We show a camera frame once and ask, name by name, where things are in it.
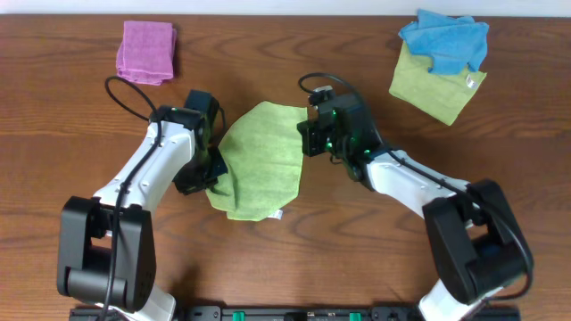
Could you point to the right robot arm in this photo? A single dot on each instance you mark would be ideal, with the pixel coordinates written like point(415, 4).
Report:
point(476, 243)

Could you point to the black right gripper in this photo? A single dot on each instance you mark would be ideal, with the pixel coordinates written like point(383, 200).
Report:
point(309, 130)

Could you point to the folded pink cloth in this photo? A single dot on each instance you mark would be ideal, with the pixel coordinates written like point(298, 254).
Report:
point(146, 52)

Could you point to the olive green cloth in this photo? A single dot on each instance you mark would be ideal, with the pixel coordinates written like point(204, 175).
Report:
point(440, 96)

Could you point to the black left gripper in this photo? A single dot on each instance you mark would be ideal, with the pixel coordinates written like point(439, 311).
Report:
point(193, 183)

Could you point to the crumpled blue cloth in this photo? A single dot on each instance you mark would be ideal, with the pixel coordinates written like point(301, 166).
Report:
point(453, 44)

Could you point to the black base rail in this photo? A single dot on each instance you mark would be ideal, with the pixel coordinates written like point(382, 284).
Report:
point(382, 313)

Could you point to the light green cloth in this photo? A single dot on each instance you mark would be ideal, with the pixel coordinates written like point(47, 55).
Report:
point(263, 154)

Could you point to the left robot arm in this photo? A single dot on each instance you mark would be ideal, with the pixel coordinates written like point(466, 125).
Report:
point(106, 250)

